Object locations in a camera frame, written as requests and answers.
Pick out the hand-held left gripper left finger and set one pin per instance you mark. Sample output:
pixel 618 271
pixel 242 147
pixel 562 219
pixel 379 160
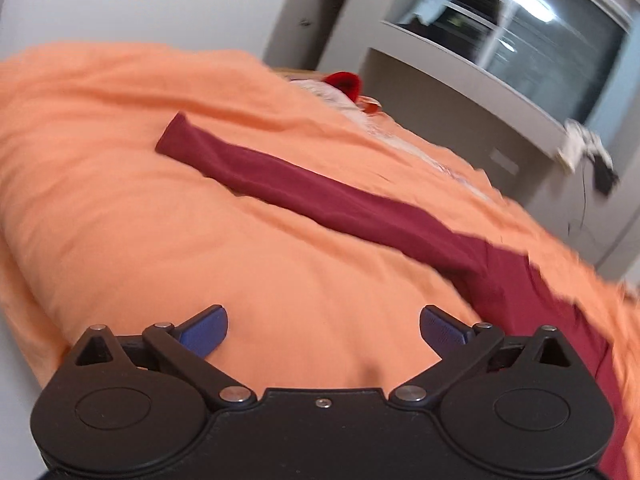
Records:
pixel 205 332

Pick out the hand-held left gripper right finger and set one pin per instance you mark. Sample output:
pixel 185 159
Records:
pixel 442 332

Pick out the dark red long-sleeve shirt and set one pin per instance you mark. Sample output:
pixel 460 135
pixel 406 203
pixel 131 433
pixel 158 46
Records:
pixel 350 205

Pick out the orange bed blanket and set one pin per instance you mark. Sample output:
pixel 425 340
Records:
pixel 150 235

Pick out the black garment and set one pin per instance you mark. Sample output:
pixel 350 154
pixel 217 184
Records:
pixel 605 177

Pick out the white garment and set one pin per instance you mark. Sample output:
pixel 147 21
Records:
pixel 572 147

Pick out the grey window bench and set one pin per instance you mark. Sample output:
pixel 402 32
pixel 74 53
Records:
pixel 450 90

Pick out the pale patterned cloth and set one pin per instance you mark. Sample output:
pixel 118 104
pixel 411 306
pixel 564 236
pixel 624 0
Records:
pixel 325 92

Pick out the red plush cloth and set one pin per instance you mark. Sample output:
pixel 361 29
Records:
pixel 342 84

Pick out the large glass window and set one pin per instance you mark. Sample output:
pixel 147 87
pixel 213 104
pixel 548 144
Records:
pixel 540 60

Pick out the grey wardrobe with open door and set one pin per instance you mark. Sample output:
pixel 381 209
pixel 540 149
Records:
pixel 290 35

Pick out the white wall socket plate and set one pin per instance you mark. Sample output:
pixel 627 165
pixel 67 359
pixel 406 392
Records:
pixel 502 161

